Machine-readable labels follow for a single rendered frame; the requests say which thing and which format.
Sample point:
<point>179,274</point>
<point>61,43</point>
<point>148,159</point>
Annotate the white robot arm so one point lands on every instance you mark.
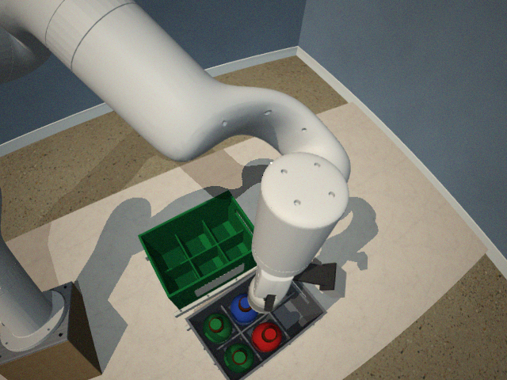
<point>125,57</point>

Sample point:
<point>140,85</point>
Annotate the grey bottle crate with dividers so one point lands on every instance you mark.
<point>292,315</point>

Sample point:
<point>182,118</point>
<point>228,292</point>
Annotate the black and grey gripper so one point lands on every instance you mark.
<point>270,286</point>

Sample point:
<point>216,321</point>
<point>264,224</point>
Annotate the green crate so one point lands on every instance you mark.
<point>174,267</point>

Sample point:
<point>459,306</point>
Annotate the red bottle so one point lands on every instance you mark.
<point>266,337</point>

